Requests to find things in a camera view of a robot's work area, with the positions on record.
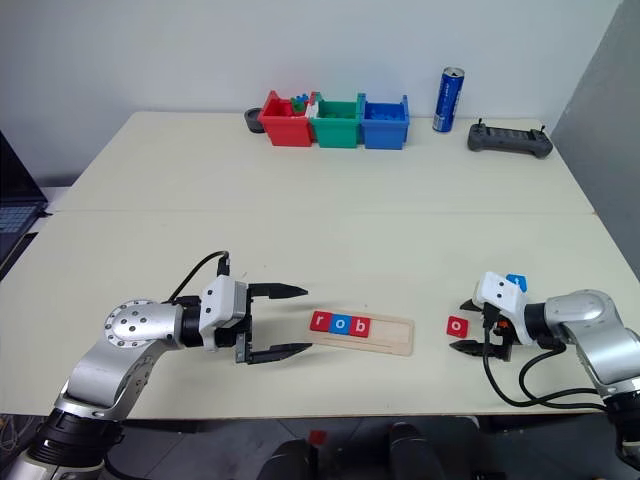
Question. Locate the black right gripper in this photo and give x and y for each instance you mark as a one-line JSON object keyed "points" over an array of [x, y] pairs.
{"points": [[497, 345]]}

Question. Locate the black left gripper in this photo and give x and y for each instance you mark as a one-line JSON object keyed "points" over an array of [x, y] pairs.
{"points": [[242, 335]]}

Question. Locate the red letter tile o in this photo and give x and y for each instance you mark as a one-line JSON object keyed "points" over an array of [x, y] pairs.
{"points": [[458, 325]]}

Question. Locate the red letter tile r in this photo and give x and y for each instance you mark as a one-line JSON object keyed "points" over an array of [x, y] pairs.
{"points": [[320, 321]]}

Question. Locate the blue letter tile o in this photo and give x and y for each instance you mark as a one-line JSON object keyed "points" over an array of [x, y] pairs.
{"points": [[339, 324]]}

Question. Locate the red letter tile b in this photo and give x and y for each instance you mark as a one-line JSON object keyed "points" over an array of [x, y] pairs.
{"points": [[359, 326]]}

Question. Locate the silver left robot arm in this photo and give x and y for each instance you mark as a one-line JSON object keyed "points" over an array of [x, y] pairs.
{"points": [[140, 325]]}

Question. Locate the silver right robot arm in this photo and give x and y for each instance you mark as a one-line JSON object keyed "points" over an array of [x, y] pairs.
{"points": [[600, 345]]}

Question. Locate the wooden letter tray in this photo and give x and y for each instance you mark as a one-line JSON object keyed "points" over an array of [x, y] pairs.
{"points": [[390, 337]]}

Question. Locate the small red object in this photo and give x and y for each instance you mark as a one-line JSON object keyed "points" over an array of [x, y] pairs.
{"points": [[317, 437]]}

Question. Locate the dark rounded shape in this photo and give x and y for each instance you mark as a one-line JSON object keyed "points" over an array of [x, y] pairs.
{"points": [[287, 460], [415, 450]]}

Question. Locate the grey remote controller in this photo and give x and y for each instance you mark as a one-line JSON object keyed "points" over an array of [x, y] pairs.
{"points": [[510, 140]]}

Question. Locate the red plastic bin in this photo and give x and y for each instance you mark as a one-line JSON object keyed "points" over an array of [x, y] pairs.
{"points": [[285, 130]]}

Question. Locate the green plastic bin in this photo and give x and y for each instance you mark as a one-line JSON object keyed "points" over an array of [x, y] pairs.
{"points": [[337, 132]]}

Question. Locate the dark grey round bowl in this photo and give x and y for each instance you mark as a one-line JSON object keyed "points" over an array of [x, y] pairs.
{"points": [[252, 120]]}

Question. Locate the blue plastic bin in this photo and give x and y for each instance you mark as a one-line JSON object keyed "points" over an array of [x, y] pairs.
{"points": [[382, 135]]}

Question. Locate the green toy bricks pile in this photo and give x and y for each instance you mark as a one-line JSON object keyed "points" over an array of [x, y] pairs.
{"points": [[337, 115]]}

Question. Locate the green toy brick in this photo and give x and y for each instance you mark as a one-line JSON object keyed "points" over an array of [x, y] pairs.
{"points": [[298, 106]]}

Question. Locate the blue toy brick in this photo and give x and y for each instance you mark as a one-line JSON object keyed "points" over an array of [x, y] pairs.
{"points": [[300, 99]]}

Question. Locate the blue drink can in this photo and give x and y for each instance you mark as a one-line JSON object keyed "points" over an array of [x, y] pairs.
{"points": [[448, 100]]}

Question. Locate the blue toy bricks pile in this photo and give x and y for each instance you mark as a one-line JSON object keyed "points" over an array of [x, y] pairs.
{"points": [[384, 113]]}

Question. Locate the dark laptop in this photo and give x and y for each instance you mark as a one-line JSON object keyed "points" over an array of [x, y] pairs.
{"points": [[15, 215]]}

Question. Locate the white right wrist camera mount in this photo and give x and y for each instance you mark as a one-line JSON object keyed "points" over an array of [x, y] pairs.
{"points": [[502, 297]]}

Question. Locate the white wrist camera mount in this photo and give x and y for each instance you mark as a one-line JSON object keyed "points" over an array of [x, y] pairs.
{"points": [[502, 297], [220, 305]]}

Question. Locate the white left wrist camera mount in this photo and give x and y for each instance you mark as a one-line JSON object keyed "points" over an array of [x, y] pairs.
{"points": [[220, 305]]}

